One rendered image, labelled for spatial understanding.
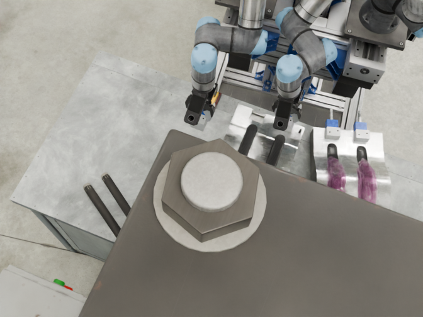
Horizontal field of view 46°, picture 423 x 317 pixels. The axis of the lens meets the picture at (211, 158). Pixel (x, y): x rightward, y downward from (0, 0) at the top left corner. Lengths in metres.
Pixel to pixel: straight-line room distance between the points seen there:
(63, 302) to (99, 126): 1.00
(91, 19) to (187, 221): 2.87
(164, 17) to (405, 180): 1.89
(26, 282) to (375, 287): 0.74
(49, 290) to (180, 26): 2.37
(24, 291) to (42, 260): 1.58
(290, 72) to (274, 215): 1.00
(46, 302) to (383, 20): 1.45
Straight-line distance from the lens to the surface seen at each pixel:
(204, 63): 1.44
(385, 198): 1.82
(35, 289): 1.07
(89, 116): 1.96
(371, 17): 1.94
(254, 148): 1.78
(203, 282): 0.48
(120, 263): 0.49
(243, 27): 1.52
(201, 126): 1.74
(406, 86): 3.22
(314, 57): 1.52
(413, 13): 1.75
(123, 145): 1.88
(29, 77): 3.11
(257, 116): 1.86
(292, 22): 1.57
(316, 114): 2.69
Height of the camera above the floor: 2.48
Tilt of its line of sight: 66 degrees down
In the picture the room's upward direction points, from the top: 6 degrees clockwise
